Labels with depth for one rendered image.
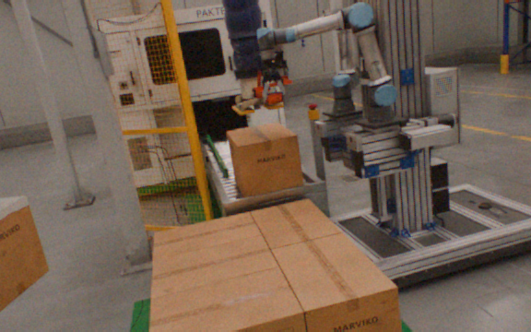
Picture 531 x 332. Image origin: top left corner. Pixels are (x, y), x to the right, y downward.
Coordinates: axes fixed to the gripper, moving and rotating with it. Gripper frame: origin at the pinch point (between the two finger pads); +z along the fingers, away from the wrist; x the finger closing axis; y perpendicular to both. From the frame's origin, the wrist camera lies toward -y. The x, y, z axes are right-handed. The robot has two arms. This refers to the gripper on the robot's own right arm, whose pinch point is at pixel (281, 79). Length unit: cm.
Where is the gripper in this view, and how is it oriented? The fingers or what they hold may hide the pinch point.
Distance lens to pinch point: 343.3
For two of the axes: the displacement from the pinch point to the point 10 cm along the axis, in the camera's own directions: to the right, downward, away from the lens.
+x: 9.7, -1.9, 1.8
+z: 1.3, 9.5, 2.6
